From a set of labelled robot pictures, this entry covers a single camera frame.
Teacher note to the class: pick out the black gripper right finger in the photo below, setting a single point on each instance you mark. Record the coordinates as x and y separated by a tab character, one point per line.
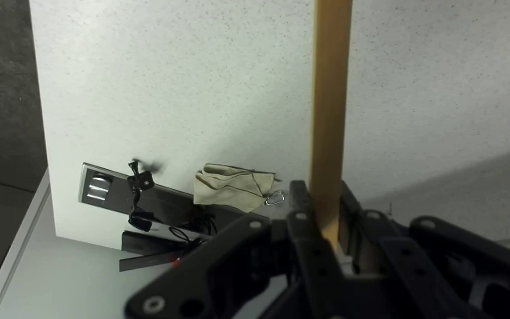
428	269

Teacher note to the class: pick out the beige cloth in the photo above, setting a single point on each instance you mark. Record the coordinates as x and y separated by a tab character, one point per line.
235	187

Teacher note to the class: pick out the wooden cooking stick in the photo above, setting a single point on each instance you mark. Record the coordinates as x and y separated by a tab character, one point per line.
329	113

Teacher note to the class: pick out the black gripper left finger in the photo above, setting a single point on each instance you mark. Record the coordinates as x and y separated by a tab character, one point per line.
237	267

